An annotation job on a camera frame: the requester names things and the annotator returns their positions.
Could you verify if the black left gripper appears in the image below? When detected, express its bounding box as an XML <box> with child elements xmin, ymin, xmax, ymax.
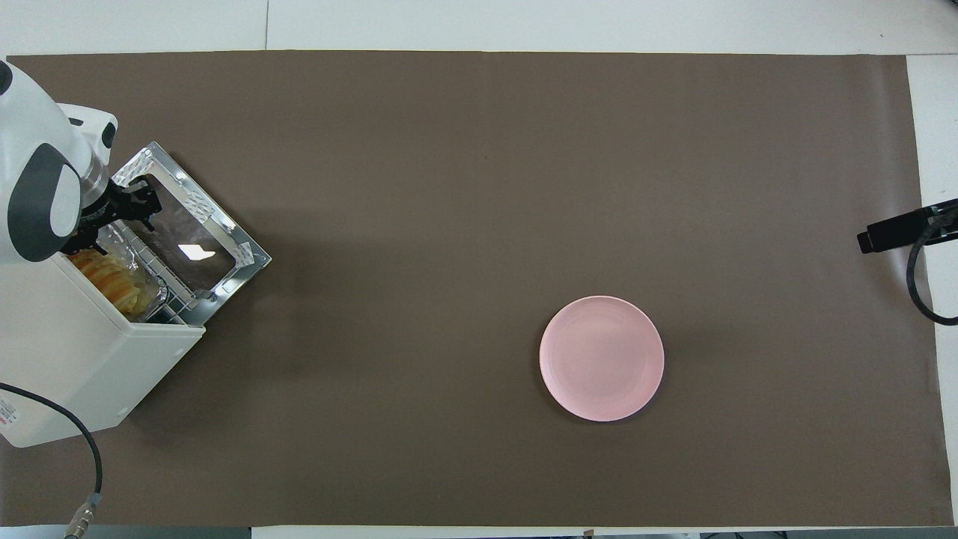
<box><xmin>64</xmin><ymin>182</ymin><xmax>162</xmax><ymax>257</ymax></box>

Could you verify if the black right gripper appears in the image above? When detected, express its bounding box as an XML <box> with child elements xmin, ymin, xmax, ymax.
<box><xmin>857</xmin><ymin>198</ymin><xmax>958</xmax><ymax>255</ymax></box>

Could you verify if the sliced golden bread loaf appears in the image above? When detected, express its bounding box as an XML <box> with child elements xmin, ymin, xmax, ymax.
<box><xmin>71</xmin><ymin>251</ymin><xmax>154</xmax><ymax>314</ymax></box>

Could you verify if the aluminium foil tray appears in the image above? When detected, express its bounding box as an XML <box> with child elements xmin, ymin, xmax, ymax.
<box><xmin>71</xmin><ymin>225</ymin><xmax>170</xmax><ymax>320</ymax></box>

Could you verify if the chrome glass oven door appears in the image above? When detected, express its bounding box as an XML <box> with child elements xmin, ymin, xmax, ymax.
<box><xmin>97</xmin><ymin>141</ymin><xmax>272</xmax><ymax>327</ymax></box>

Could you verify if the white toaster oven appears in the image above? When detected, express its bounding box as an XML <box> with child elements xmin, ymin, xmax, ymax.
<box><xmin>0</xmin><ymin>225</ymin><xmax>207</xmax><ymax>448</ymax></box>

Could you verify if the pink round plate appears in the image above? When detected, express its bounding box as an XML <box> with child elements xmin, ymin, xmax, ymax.
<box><xmin>539</xmin><ymin>295</ymin><xmax>665</xmax><ymax>423</ymax></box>

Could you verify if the brown table mat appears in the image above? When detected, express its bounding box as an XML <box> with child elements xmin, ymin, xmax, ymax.
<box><xmin>0</xmin><ymin>50</ymin><xmax>956</xmax><ymax>529</ymax></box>

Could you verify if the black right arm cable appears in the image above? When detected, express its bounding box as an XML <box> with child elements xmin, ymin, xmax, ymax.
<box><xmin>906</xmin><ymin>216</ymin><xmax>958</xmax><ymax>326</ymax></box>

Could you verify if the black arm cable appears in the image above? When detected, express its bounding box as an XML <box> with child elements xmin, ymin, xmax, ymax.
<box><xmin>906</xmin><ymin>216</ymin><xmax>958</xmax><ymax>326</ymax></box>
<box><xmin>0</xmin><ymin>382</ymin><xmax>104</xmax><ymax>539</ymax></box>

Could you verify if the metal wire oven rack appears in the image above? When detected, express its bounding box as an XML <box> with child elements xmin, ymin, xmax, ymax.
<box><xmin>112</xmin><ymin>221</ymin><xmax>219</xmax><ymax>325</ymax></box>

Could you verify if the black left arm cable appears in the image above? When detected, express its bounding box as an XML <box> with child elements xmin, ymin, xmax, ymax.
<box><xmin>0</xmin><ymin>382</ymin><xmax>104</xmax><ymax>539</ymax></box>

